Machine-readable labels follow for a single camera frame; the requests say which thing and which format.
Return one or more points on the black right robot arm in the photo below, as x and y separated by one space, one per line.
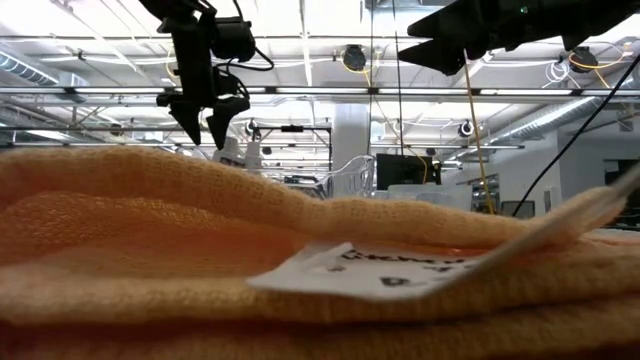
600 15

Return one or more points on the black background monitor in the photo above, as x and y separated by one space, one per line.
400 172

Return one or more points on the paper tag with handwriting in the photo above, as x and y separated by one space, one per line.
360 272

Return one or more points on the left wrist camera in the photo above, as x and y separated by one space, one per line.
234 39

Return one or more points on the white plastic cleaner bottle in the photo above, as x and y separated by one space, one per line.
253 156
232 152

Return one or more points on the long ceiling light bar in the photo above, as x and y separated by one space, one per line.
320 91

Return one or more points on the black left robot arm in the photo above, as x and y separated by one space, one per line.
170 10

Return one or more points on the orange towel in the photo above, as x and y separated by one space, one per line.
150 225

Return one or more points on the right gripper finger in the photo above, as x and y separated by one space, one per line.
445 22
445 55

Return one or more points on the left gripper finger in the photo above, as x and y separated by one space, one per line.
222 120
189 120

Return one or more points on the grey monitor back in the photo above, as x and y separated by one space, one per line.
520 209

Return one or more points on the black background gantry frame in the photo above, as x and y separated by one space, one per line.
292 128

